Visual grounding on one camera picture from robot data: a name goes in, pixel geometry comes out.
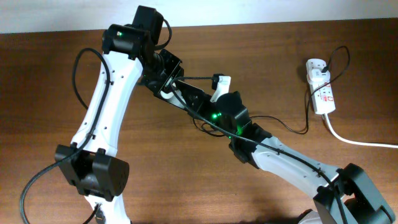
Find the white USB charger plug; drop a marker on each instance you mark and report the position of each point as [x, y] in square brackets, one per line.
[315, 76]

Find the white power strip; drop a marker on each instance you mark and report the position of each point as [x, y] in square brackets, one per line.
[322, 98]

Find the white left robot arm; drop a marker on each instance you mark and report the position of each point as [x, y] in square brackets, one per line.
[130, 55]

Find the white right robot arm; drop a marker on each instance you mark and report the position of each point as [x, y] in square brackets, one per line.
[345, 195]

